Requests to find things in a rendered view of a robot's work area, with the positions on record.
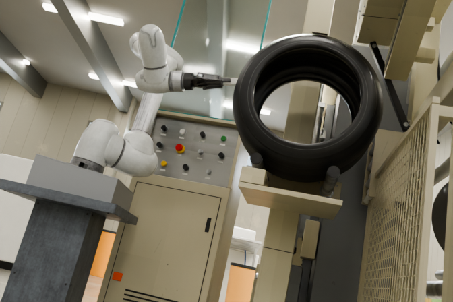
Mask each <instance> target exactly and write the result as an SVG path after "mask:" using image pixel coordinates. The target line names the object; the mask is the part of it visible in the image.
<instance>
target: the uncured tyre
mask: <svg viewBox="0 0 453 302"><path fill-rule="evenodd" d="M303 80H307V81H314V82H319V83H321V84H324V85H327V86H329V87H330V88H331V89H333V90H335V91H336V92H337V93H338V94H339V95H340V96H341V97H342V99H343V100H344V101H345V103H346V105H347V107H348V109H349V112H350V115H351V124H350V125H349V126H348V127H347V128H346V129H345V130H344V131H343V132H342V133H340V134H339V135H337V136H336V137H334V138H332V139H330V140H326V141H324V142H319V143H314V144H300V143H296V142H291V141H288V140H285V139H283V138H281V137H279V136H277V135H276V134H275V133H273V132H271V131H270V130H269V129H268V128H267V127H266V126H265V125H264V124H263V122H262V121H261V119H260V112H261V109H262V107H263V105H264V103H265V101H266V100H267V98H268V97H269V95H271V93H273V92H274V91H275V90H277V89H278V88H280V87H281V86H283V85H285V84H288V83H291V82H296V81H303ZM383 108H384V100H383V94H382V88H381V85H380V81H379V79H378V76H377V74H376V72H375V70H374V69H373V67H372V66H371V64H370V63H369V61H368V60H366V58H365V57H364V56H363V55H362V54H361V53H360V52H359V51H358V50H356V49H355V48H353V47H352V46H351V45H349V44H347V43H345V42H343V41H341V40H338V39H336V38H333V37H330V36H325V35H320V34H296V35H291V36H286V37H284V38H280V39H278V40H275V41H273V42H271V43H270V44H267V45H266V46H264V47H263V48H262V49H260V50H259V51H258V52H257V53H256V54H254V55H253V56H252V57H251V59H250V60H249V61H248V62H247V63H246V64H245V66H244V68H243V69H242V71H241V73H240V74H239V77H238V79H237V83H236V84H235V89H234V92H233V117H234V120H235V124H236V126H237V130H238V132H239V135H240V138H241V141H242V143H243V145H244V147H245V149H246V150H247V152H248V154H249V155H250V156H251V155H252V154H253V153H259V154H261V156H262V160H263V163H264V168H265V170H266V171H268V172H269V173H272V174H273V175H275V176H277V177H280V178H282V179H286V180H289V181H296V182H302V183H311V182H318V181H324V179H325V176H326V173H327V170H328V168H329V167H330V166H336V167H338V168H339V169H340V175H341V174H342V173H344V172H346V171H347V170H349V169H350V168H351V167H353V166H354V165H355V164H356V163H357V162H358V161H359V160H360V159H361V158H362V156H363V155H364V154H365V153H366V151H367V149H368V147H369V145H370V144H371V142H372V140H373V138H374V137H375V135H376V133H377V131H378V129H379V126H380V123H381V120H382V115H383Z"/></svg>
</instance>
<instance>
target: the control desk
mask: <svg viewBox="0 0 453 302"><path fill-rule="evenodd" d="M150 137H151V138H152V141H153V142H154V145H153V146H154V153H156V155H157V158H158V166H157V168H156V170H155V172H154V173H153V174H152V175H151V176H149V177H132V179H131V183H130V186H129V189H130V190H131V191H132V192H133V193H134V195H133V199H132V202H131V206H130V209H129V212H130V213H131V214H133V215H134V216H136V217H138V221H137V225H132V224H127V223H124V222H119V226H118V229H117V233H116V235H115V240H114V243H113V247H112V250H111V254H110V257H109V261H108V264H107V268H106V271H105V273H104V278H103V281H102V285H101V288H100V292H99V295H98V299H97V302H219V298H220V292H221V288H222V282H223V278H224V272H225V268H226V265H227V259H228V255H229V249H230V246H231V239H232V236H233V229H234V225H235V220H236V216H237V210H238V206H239V200H240V197H241V190H240V189H239V187H238V184H239V178H240V175H241V169H242V166H245V167H246V166H247V161H248V158H249V154H248V152H247V150H246V149H245V147H244V145H243V143H242V141H241V138H240V135H239V132H238V130H237V126H236V124H235V122H234V121H226V120H221V119H213V118H208V117H200V116H195V115H187V114H182V113H174V112H169V111H161V110H158V113H157V116H156V120H155V122H154V127H153V129H152V133H151V136H150ZM114 272H119V273H122V274H123V275H122V279H121V281H118V280H113V279H112V278H113V274H114Z"/></svg>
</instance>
